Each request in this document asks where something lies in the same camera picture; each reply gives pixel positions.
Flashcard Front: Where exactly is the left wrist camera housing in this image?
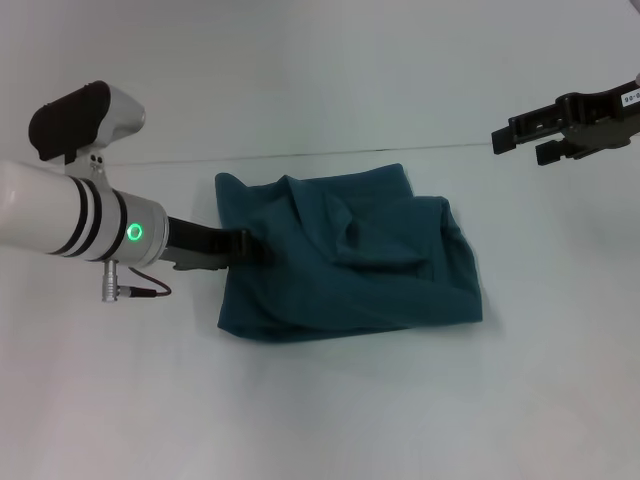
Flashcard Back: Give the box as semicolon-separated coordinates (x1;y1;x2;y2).
27;79;148;181

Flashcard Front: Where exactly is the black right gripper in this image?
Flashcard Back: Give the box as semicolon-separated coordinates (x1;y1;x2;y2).
490;73;640;168

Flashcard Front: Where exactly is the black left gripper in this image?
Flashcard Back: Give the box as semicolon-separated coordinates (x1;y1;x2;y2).
158;214;274;272

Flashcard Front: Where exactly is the teal t-shirt with FREE print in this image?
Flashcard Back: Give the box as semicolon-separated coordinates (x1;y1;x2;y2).
213;162;485;346

